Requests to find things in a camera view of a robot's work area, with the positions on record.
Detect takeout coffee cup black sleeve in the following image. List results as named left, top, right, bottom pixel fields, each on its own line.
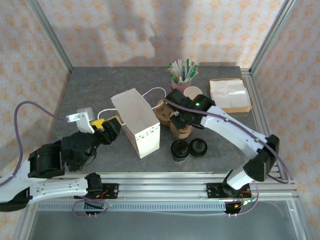
left=170, top=139, right=190, bottom=161
left=189, top=137, right=208, bottom=158

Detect white paper bag with handles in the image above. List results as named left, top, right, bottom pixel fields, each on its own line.
left=97, top=87, right=167, bottom=160

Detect stack of cardboard cup carriers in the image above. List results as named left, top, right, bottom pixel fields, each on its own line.
left=152, top=99, right=195, bottom=140

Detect stack of paper cups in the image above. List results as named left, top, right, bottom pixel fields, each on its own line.
left=183, top=85, right=203, bottom=97

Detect pink cup with brown label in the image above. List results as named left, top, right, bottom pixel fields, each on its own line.
left=170, top=78, right=192, bottom=92

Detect white paper napkins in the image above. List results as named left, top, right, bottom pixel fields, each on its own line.
left=209, top=78, right=252, bottom=109

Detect brown cardboard napkin box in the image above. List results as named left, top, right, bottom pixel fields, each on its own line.
left=209, top=77, right=254, bottom=115

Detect plain white sachet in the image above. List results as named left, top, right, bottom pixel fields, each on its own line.
left=174, top=59, right=185, bottom=81

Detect grey metal sheet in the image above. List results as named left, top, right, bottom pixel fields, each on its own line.
left=32, top=211, right=301, bottom=240

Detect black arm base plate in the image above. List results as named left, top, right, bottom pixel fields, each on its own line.
left=206, top=182, right=227, bottom=200
left=101, top=183, right=120, bottom=200

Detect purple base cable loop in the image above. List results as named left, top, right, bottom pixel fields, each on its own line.
left=71, top=196, right=111, bottom=219
left=224, top=179, right=261, bottom=218

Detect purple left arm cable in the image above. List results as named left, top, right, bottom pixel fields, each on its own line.
left=0, top=100, right=70, bottom=187

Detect aluminium side rail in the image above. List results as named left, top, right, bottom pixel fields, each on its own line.
left=240, top=67, right=296, bottom=186

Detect aluminium front rail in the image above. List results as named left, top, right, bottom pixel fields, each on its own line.
left=26, top=172, right=298, bottom=202

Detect grey slotted cable duct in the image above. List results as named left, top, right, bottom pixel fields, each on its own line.
left=37, top=202, right=227, bottom=213

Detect aluminium frame post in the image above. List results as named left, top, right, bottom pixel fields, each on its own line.
left=26, top=0, right=74, bottom=74
left=249, top=0, right=300, bottom=76

